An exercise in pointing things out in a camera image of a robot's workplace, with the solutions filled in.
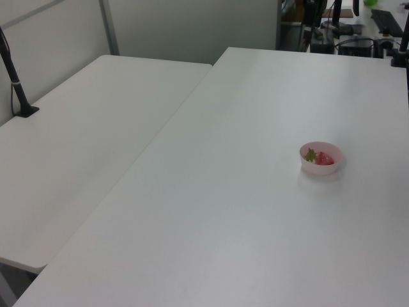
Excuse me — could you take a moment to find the black box device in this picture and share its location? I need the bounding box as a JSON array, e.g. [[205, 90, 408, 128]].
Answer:
[[338, 38, 375, 58]]

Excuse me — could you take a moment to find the thin black stand cable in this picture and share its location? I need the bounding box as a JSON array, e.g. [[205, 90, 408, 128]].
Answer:
[[9, 82, 17, 116]]

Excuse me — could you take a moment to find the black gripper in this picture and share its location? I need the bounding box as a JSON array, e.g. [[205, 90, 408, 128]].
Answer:
[[304, 0, 323, 26]]

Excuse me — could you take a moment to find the black monitor stand pole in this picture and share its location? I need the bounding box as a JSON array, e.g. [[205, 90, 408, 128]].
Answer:
[[331, 0, 343, 28]]

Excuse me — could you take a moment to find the black device with green light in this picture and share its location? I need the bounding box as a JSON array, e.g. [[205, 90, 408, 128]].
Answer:
[[311, 28, 335, 54]]

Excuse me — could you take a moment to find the black camera stand with clamp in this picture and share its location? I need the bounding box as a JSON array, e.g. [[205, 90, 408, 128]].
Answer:
[[0, 26, 40, 119]]

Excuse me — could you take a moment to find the pink plastic bowl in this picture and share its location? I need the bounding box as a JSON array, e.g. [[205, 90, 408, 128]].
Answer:
[[299, 141, 344, 177]]

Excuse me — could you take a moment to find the black keyboard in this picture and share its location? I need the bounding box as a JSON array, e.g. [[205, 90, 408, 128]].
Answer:
[[370, 8, 405, 37]]

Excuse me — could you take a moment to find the red strawberry with green leaves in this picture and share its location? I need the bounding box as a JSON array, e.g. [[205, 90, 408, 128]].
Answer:
[[304, 147, 336, 166]]

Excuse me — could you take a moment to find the black clamped pole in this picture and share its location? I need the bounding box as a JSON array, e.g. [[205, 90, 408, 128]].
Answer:
[[390, 28, 409, 68]]

